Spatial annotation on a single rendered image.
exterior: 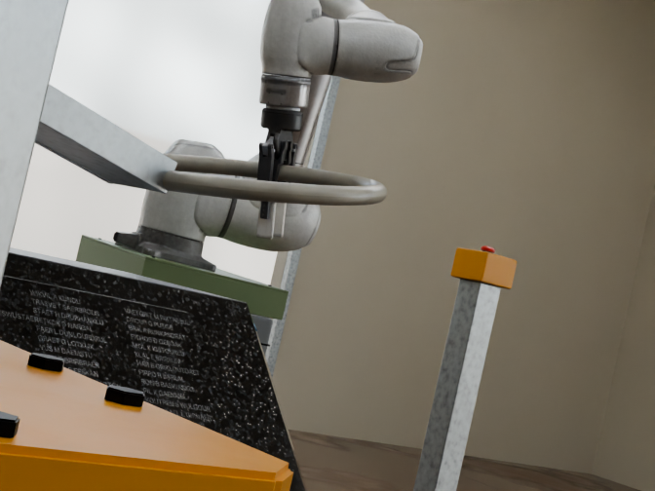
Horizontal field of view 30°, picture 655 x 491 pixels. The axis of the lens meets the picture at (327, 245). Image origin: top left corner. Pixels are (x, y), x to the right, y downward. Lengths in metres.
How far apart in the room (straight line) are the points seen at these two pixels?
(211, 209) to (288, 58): 0.64
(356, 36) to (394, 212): 5.82
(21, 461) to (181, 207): 2.14
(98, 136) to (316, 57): 0.60
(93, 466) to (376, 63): 1.65
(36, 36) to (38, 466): 0.29
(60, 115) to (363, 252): 6.29
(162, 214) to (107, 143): 1.02
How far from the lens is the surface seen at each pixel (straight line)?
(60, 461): 0.57
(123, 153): 1.70
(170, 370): 1.52
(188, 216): 2.69
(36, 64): 0.76
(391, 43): 2.17
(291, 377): 7.66
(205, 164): 2.19
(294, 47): 2.15
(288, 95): 2.15
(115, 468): 0.58
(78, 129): 1.64
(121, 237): 2.70
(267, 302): 2.69
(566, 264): 9.02
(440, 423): 3.22
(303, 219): 2.74
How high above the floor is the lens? 0.88
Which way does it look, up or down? 2 degrees up
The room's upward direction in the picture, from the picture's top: 13 degrees clockwise
